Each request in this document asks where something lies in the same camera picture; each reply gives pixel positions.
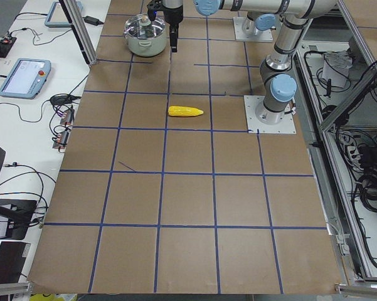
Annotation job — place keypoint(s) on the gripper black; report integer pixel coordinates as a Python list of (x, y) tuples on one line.
[(172, 16)]

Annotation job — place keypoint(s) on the white steel cooking pot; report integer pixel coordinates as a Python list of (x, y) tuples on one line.
[(147, 48)]

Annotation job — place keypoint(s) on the glass pot lid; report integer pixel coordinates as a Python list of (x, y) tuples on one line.
[(142, 28)]

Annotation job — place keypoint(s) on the yellow corn cob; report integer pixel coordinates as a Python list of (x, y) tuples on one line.
[(183, 111)]

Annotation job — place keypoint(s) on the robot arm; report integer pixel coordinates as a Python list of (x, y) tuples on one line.
[(279, 86), (257, 23)]

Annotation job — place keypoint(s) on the black power adapter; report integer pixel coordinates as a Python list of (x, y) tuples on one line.
[(93, 21)]

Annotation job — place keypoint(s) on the far teach pendant tablet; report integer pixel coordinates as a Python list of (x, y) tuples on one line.
[(56, 17)]

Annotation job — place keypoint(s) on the teach pendant tablet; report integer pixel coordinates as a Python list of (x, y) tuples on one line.
[(56, 17), (26, 78)]

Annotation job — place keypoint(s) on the small usb adapter board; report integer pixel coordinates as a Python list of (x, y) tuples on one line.
[(67, 117)]

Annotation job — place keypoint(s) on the near teach pendant tablet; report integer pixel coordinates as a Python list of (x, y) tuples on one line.
[(26, 78)]

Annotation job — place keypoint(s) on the brown paper table mat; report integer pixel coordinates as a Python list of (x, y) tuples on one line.
[(148, 203)]

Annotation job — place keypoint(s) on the black device box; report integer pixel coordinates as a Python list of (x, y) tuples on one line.
[(15, 218)]

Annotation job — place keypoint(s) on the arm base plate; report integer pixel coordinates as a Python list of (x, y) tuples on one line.
[(262, 121), (240, 35)]

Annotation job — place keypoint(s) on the aluminium frame post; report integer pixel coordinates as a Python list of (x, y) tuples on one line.
[(76, 22)]

